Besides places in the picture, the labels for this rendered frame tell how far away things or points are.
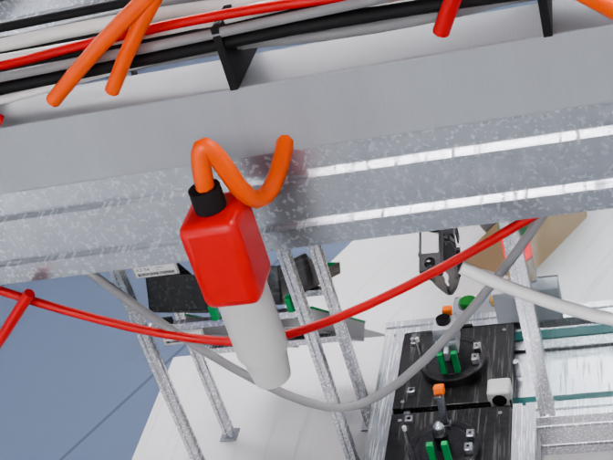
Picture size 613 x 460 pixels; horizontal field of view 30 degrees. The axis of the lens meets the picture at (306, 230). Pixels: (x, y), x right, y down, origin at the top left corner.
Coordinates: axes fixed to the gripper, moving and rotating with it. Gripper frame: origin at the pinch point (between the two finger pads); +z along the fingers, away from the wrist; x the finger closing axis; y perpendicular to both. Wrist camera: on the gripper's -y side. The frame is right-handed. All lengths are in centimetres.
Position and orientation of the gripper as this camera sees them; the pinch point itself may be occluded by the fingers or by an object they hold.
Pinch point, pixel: (449, 291)
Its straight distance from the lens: 243.7
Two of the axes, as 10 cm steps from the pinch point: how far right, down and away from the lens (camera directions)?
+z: 2.6, 8.2, 5.1
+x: -9.5, 1.2, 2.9
